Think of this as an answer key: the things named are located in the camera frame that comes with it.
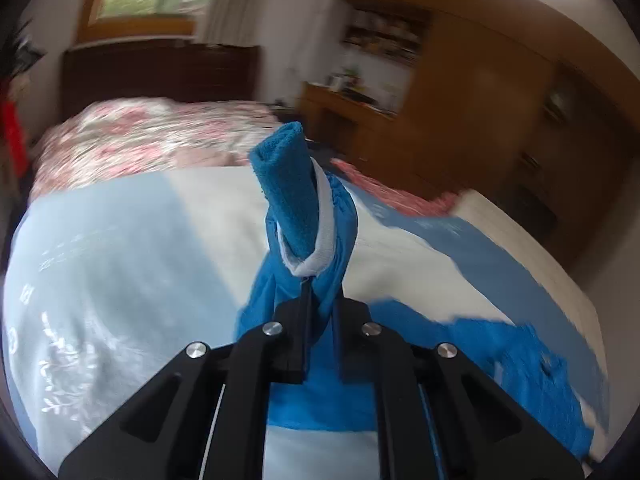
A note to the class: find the cluster of small bottles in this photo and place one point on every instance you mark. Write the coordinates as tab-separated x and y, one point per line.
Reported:
350	80

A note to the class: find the white curtain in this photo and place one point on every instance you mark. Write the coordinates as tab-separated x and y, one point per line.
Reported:
225	10

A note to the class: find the blue padded jacket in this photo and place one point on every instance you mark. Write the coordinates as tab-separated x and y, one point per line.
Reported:
295	200

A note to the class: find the bed with blue-white cover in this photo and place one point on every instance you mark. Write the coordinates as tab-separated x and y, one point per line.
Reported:
125	260

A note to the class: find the wooden wardrobe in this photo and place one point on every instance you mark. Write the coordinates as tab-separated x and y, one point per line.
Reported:
475	85

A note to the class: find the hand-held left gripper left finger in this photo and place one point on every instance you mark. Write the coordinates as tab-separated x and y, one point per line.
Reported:
299	342

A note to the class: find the dark coat rack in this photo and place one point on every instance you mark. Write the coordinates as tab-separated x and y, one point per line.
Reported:
25	55

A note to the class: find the red cloth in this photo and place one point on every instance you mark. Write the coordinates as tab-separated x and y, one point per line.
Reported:
12	135

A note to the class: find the wall shelf with books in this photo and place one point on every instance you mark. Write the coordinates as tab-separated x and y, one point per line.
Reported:
385	30

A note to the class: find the dark wooden headboard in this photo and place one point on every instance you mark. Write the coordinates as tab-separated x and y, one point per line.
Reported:
150	75

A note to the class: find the wooden desk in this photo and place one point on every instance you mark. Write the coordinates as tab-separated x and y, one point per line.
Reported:
340	120

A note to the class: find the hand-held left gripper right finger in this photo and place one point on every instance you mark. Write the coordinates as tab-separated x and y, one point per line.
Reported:
351	350

